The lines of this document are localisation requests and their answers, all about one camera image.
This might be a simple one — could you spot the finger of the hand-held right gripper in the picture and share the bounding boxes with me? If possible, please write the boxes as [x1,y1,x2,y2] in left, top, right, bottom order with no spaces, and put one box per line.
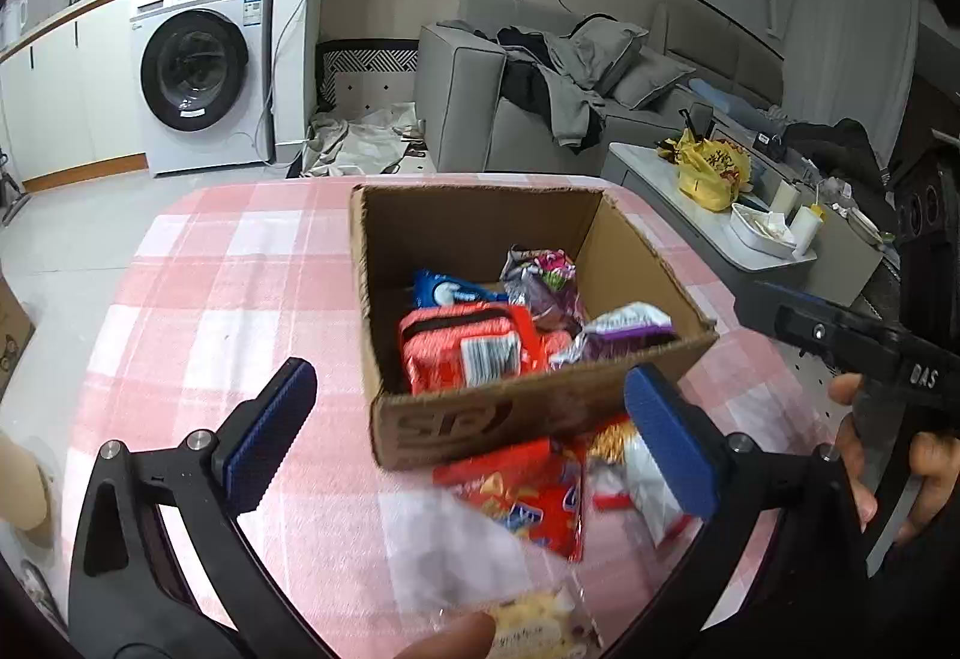
[733,287,902,376]
[754,280,854,316]

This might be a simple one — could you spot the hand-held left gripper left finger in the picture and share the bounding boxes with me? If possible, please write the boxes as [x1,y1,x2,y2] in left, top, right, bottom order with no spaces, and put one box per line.
[67,357,320,659]

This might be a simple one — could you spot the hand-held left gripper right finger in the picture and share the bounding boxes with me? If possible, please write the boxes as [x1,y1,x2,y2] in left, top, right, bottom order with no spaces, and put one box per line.
[624,365,880,659]

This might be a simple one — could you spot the large white red snack bag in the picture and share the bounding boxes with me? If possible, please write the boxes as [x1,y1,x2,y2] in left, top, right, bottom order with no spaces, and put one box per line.
[587,415,702,549]

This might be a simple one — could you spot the red chip bag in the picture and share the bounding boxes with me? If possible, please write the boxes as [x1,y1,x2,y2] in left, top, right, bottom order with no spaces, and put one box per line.
[433,438,587,564]

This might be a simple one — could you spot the red black-striped snack packet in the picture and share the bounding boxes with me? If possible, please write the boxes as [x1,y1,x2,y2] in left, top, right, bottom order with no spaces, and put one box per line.
[397,301,545,396]

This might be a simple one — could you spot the brown cardboard box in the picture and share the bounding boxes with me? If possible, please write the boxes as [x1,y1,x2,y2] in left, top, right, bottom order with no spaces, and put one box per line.
[349,181,719,472]

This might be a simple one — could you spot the silver purple snack packet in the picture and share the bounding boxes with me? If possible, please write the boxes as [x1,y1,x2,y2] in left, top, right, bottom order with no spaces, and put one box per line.
[500,245,584,334]

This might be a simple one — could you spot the clear cake packet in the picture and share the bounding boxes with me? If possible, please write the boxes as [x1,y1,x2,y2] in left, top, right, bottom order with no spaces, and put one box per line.
[484,588,605,659]

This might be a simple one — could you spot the blue cookie packet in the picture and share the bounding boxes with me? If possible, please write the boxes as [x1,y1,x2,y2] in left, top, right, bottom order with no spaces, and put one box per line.
[414,267,492,309]

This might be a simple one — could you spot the person's right hand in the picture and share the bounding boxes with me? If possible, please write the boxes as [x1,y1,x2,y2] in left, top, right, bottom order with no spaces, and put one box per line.
[829,374,960,544]

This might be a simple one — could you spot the person's left hand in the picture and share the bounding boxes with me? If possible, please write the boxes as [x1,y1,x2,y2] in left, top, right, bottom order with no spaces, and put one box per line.
[390,612,496,659]

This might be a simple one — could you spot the white food container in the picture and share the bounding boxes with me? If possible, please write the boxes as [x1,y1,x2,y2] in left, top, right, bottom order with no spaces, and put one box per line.
[729,203,797,255]

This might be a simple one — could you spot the pink plaid tablecloth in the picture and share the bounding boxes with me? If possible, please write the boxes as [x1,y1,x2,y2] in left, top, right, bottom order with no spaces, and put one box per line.
[52,175,848,659]

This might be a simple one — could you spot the yellow plastic bag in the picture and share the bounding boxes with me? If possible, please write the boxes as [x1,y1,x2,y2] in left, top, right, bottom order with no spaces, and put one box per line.
[675,130,752,212]

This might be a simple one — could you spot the black jacket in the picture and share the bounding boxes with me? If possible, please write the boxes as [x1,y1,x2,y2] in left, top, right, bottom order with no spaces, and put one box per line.
[780,119,897,195]

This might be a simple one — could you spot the grey coffee table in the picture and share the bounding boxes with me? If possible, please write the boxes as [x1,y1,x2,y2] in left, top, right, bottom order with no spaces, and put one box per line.
[600,141,901,315]

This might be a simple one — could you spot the blue rolled mat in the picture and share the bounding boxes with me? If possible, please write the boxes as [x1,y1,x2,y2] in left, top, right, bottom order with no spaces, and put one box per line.
[690,77,773,120]

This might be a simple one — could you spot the cream plastic bin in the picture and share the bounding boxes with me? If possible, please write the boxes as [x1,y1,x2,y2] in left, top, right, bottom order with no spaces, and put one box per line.
[0,438,57,547]

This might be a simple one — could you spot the grey cushion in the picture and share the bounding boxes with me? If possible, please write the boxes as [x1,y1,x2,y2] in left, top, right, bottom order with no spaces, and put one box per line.
[570,17,650,86]
[611,47,698,111]

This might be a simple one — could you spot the white curtain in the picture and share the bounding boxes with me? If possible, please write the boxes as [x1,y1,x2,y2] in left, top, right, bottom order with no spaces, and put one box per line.
[780,0,920,135]

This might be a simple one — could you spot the printed floor carton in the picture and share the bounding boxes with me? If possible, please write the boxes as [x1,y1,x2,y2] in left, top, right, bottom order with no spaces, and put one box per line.
[0,276,37,397]

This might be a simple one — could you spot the white sneaker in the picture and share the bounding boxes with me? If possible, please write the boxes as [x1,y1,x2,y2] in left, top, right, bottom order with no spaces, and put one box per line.
[19,558,68,630]

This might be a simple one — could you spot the grey floor cloth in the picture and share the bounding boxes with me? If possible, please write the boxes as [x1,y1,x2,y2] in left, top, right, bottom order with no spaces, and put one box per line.
[289,104,421,180]

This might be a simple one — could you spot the pile of dark clothes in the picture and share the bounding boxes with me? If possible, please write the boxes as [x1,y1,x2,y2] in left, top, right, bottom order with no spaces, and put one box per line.
[499,25,608,150]

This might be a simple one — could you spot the stick vacuum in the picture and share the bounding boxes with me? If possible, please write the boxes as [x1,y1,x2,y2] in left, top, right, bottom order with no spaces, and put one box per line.
[0,145,31,225]

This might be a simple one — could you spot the white washing machine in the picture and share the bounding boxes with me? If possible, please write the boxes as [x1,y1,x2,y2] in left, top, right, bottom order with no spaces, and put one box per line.
[127,0,277,178]

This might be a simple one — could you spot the grey sofa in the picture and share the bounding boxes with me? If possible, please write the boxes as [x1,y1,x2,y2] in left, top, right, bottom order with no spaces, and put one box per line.
[415,0,785,176]

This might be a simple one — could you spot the black white patterned box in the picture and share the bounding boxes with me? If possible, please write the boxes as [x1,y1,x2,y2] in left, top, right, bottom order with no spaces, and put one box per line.
[316,40,421,109]

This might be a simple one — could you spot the white base cabinet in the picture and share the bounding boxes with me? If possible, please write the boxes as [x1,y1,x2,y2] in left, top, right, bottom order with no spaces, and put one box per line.
[0,0,151,187]

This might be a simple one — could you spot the white electric kettle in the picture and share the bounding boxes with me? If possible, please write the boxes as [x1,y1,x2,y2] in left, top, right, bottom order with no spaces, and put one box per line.
[0,0,31,46]

